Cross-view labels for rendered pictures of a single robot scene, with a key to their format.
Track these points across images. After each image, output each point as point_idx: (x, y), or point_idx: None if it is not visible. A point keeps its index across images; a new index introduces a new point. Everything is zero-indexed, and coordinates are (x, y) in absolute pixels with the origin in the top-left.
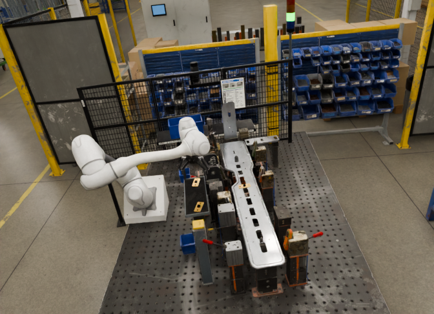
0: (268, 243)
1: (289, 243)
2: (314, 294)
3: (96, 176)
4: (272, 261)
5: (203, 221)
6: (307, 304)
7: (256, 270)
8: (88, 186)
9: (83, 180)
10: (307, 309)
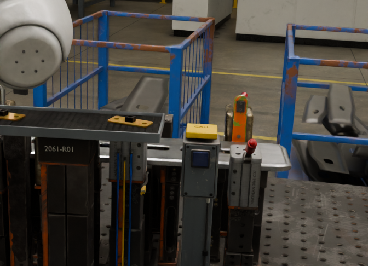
0: (226, 146)
1: (251, 120)
2: (268, 219)
3: None
4: (277, 150)
5: (197, 123)
6: (288, 230)
7: (262, 197)
8: (68, 44)
9: (48, 15)
10: (299, 232)
